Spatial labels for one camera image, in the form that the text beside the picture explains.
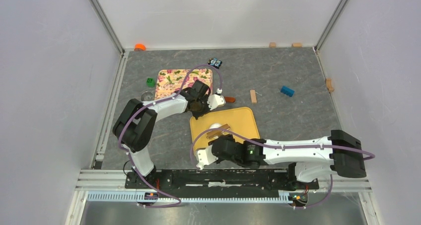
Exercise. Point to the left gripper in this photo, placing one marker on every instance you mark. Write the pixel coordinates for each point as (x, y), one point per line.
(209, 107)

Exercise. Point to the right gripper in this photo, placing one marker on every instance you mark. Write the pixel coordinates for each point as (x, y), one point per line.
(229, 138)

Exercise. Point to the yellow cutting mat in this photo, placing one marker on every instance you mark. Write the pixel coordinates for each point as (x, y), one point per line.
(240, 120)

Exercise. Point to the white dough ball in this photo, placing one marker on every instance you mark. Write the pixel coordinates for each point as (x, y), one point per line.
(215, 125)

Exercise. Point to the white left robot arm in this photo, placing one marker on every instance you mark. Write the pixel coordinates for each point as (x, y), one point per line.
(135, 125)

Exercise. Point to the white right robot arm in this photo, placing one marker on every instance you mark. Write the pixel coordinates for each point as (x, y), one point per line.
(339, 153)

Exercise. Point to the floral pattern tray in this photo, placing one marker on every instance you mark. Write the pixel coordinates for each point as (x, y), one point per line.
(170, 81)

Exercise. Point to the black patterned small box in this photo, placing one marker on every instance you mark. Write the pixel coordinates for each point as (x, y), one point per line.
(214, 62)

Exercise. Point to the green plastic block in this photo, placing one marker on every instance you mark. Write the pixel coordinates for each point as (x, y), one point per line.
(150, 82)

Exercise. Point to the small wooden block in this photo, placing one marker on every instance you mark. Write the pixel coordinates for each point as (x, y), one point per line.
(253, 96)

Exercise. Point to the orange plastic cap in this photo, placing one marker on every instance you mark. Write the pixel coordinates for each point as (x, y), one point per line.
(139, 47)

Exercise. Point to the blue plastic block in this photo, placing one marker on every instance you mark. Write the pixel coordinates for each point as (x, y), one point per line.
(287, 91)

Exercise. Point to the wooden piece right edge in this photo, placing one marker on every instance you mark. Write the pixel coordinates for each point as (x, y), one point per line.
(329, 86)

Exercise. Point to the metal scraper with wooden handle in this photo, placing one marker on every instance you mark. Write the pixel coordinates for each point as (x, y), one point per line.
(229, 99)

